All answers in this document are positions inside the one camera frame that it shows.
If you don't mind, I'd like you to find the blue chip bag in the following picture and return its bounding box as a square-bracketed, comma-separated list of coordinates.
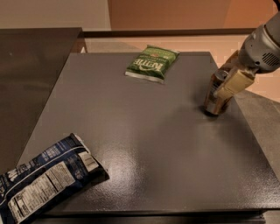
[0, 134, 107, 224]

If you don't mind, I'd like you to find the green jalapeno chip bag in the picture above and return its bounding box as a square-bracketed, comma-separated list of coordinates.
[125, 45, 179, 84]

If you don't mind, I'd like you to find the orange soda can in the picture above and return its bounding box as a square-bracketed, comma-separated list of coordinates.
[204, 69, 232, 116]

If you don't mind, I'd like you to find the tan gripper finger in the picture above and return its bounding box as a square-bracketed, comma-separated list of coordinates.
[219, 50, 239, 73]
[214, 69, 255, 100]

